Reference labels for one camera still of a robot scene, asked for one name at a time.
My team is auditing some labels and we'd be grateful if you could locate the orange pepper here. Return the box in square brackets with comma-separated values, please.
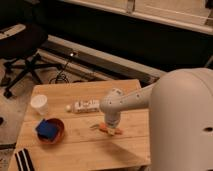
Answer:
[91, 123, 123, 136]

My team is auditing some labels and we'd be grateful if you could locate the long metal floor rail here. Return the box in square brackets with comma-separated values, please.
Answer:
[42, 35, 166, 84]

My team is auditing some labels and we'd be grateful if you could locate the black office chair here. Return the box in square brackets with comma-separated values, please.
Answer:
[0, 23, 62, 98]

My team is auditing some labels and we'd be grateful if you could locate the blue sponge block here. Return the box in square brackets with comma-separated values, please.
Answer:
[36, 119, 58, 140]

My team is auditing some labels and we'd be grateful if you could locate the white paper cup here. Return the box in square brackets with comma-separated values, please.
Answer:
[30, 94, 48, 115]

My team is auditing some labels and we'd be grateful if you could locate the black cable on floor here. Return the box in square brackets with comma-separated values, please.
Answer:
[49, 50, 76, 85]

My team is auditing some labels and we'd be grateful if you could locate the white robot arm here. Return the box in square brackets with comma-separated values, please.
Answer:
[100, 68, 213, 171]

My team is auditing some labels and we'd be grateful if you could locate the black white striped cloth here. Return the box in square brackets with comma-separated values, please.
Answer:
[15, 148, 35, 171]

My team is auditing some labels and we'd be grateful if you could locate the red bowl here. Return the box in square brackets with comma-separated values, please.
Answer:
[35, 118, 65, 144]

